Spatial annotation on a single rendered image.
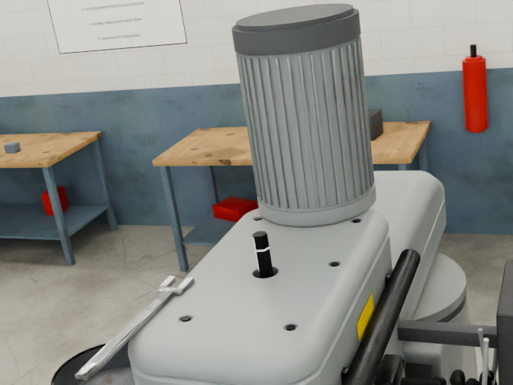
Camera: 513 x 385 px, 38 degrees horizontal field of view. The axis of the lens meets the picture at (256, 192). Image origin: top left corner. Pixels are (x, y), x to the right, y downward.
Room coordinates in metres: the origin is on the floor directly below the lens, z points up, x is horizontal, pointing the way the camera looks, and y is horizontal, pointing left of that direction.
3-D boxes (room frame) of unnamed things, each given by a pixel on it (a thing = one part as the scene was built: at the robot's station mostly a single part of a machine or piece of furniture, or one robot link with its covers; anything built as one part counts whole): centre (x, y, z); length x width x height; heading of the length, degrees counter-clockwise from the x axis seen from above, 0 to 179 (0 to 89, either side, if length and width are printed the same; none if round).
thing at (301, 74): (1.18, -0.10, 2.05); 0.20 x 0.20 x 0.32
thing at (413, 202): (1.41, -0.20, 1.66); 0.80 x 0.23 x 0.20; 155
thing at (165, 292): (0.86, 0.18, 1.89); 0.24 x 0.04 x 0.01; 153
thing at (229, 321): (0.97, 0.00, 1.81); 0.47 x 0.26 x 0.16; 155
